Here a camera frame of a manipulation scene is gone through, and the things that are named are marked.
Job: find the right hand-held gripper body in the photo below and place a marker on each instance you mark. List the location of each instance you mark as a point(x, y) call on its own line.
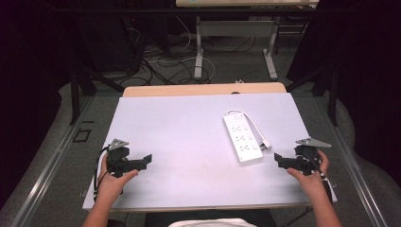
point(306, 156)

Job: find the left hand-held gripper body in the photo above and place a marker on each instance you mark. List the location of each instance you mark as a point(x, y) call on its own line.
point(117, 157)

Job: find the person's right hand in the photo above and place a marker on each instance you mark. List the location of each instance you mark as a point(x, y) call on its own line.
point(312, 183)

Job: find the person's left hand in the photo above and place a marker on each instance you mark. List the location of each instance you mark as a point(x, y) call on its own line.
point(110, 186)

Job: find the white power strip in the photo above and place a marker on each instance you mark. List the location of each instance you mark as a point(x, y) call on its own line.
point(242, 138)

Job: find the white table mat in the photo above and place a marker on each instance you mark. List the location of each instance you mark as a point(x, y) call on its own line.
point(189, 142)

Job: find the black metal stand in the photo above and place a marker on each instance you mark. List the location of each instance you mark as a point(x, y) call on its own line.
point(75, 94)
point(331, 94)

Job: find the person's white shirt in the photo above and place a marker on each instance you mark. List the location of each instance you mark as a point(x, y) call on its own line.
point(212, 223)

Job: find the black computer cabinet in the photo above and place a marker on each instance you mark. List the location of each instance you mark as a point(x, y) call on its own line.
point(107, 41)

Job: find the white desk with metal legs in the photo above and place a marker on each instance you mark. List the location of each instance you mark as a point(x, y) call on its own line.
point(239, 28)

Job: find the black floor socket frame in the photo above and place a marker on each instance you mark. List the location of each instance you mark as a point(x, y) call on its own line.
point(82, 135)

